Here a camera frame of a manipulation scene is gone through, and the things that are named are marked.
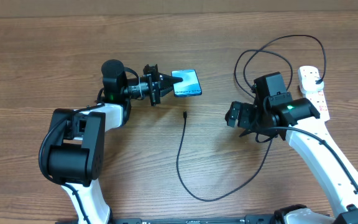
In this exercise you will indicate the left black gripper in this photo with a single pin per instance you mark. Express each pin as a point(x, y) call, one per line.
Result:
point(156, 84)

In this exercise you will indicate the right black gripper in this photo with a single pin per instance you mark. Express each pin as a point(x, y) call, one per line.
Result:
point(246, 111)

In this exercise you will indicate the cardboard backdrop panel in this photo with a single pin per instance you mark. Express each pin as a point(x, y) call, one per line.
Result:
point(56, 8)

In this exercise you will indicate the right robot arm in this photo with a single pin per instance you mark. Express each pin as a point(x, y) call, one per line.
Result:
point(275, 113)

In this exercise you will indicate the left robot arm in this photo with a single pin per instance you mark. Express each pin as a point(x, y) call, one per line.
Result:
point(72, 152)

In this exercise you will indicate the Samsung Galaxy smartphone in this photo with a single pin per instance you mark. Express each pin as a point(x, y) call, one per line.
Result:
point(190, 86)

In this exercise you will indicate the white charger plug adapter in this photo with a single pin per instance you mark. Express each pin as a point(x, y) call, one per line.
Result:
point(310, 84)

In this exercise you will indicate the white power strip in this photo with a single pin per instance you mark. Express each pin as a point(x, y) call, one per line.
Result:
point(317, 98)

